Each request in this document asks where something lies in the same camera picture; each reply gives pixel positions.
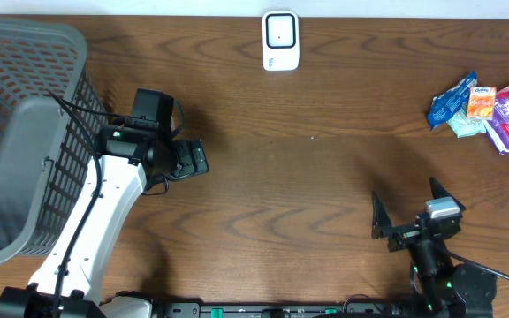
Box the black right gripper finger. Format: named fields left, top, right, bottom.
left=429, top=177, right=466, bottom=210
left=371, top=191, right=392, bottom=239

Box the teal wipes packet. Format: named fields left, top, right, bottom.
left=447, top=103, right=486, bottom=138

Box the blue cookie packet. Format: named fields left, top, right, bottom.
left=427, top=71, right=478, bottom=129

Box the orange tissue pack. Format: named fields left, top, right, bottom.
left=467, top=87, right=497, bottom=120

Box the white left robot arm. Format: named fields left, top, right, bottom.
left=0, top=125, right=209, bottom=318

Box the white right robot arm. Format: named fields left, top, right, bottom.
left=371, top=178, right=497, bottom=317

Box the white barcode scanner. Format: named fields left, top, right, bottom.
left=262, top=11, right=300, bottom=72

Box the grey plastic basket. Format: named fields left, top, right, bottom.
left=0, top=18, right=106, bottom=264

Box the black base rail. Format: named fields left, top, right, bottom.
left=157, top=301, right=405, bottom=318

